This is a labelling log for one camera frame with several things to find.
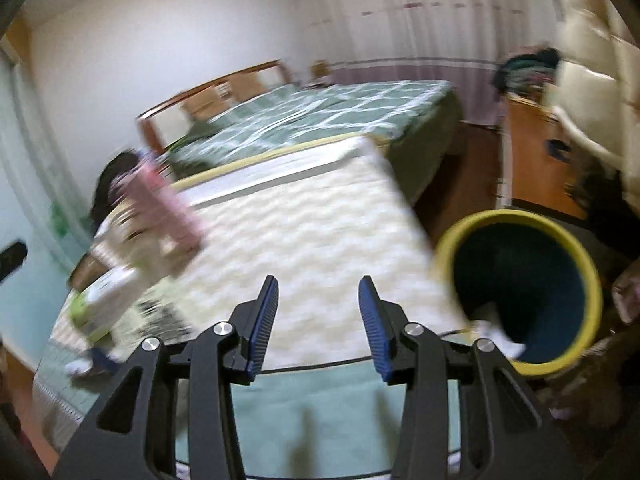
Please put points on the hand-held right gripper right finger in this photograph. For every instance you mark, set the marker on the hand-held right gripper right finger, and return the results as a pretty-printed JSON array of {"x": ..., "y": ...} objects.
[{"x": 374, "y": 322}]

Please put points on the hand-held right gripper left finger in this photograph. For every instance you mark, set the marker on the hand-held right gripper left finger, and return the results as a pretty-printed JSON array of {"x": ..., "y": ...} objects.
[{"x": 262, "y": 322}]

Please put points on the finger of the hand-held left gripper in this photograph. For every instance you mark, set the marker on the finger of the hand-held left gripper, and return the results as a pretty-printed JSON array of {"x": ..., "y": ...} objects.
[{"x": 12, "y": 259}]

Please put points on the white box with dark print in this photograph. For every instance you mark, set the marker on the white box with dark print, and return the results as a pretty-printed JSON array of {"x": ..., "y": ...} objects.
[{"x": 162, "y": 317}]

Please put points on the clear bottle with green label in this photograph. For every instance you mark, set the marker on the clear bottle with green label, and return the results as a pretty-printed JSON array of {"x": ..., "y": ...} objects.
[{"x": 100, "y": 310}]

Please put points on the white wrapper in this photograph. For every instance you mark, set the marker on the white wrapper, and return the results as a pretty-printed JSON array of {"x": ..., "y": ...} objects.
[{"x": 495, "y": 337}]

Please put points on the dotted white paper cup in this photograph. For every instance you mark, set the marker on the dotted white paper cup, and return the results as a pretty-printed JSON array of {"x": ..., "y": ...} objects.
[{"x": 82, "y": 366}]

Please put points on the pink carton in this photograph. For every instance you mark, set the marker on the pink carton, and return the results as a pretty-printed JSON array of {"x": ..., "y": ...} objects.
[{"x": 165, "y": 205}]

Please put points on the yellow rimmed dark bin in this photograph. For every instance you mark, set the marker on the yellow rimmed dark bin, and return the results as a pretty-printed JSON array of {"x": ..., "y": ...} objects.
[{"x": 500, "y": 217}]

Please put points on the sliding door wardrobe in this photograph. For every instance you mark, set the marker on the sliding door wardrobe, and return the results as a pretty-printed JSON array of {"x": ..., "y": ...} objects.
[{"x": 25, "y": 170}]

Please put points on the patterned tablecloth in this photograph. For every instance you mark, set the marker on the patterned tablecloth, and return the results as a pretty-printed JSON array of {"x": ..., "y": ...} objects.
[{"x": 310, "y": 230}]

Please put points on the wooden bed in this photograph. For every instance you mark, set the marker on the wooden bed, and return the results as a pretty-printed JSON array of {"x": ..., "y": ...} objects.
[{"x": 430, "y": 160}]

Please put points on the dark green cloth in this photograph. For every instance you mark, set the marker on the dark green cloth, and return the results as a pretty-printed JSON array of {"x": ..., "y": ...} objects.
[{"x": 202, "y": 129}]

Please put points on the green checked quilt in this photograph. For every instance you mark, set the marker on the green checked quilt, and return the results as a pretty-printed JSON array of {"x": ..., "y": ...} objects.
[{"x": 320, "y": 115}]

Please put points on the brown pillow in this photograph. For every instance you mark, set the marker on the brown pillow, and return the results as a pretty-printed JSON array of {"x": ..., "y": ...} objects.
[
  {"x": 250, "y": 86},
  {"x": 200, "y": 106}
]

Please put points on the small cardboard box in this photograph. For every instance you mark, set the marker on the small cardboard box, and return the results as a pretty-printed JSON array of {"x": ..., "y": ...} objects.
[{"x": 320, "y": 70}]

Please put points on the pile of folded clothes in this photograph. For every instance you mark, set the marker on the pile of folded clothes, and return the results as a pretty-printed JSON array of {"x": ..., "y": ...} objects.
[{"x": 525, "y": 67}]

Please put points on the pink and white curtain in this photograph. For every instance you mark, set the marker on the pink and white curtain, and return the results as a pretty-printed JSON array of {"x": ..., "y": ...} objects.
[{"x": 425, "y": 25}]

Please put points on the cream down jacket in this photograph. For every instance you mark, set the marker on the cream down jacket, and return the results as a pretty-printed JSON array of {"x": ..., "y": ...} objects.
[{"x": 595, "y": 85}]

